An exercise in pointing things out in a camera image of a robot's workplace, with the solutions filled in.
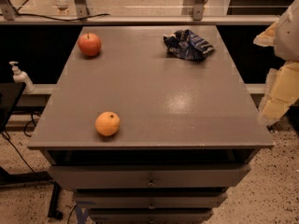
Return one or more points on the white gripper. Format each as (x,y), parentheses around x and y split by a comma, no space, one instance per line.
(289,34)

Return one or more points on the red apple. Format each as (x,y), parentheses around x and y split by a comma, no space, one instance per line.
(89,44)

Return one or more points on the top grey drawer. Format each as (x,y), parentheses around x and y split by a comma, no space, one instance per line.
(149,176)

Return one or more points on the white pump soap bottle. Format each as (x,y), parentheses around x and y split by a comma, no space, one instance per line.
(20,76)

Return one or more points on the grey drawer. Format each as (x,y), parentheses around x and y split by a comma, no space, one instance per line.
(150,200)
(149,176)
(150,216)

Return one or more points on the grey drawer cabinet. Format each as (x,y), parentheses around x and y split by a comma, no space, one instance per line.
(172,112)

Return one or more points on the orange fruit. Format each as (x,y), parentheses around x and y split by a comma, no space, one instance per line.
(107,123)

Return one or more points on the metal frame rail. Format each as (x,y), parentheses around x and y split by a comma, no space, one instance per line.
(143,12)

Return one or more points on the middle grey drawer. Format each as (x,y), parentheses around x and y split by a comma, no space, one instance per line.
(150,200)

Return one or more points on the crumpled blue chip bag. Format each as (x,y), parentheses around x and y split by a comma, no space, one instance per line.
(187,45)

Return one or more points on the bottom grey drawer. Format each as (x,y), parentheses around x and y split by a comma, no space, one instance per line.
(150,216)

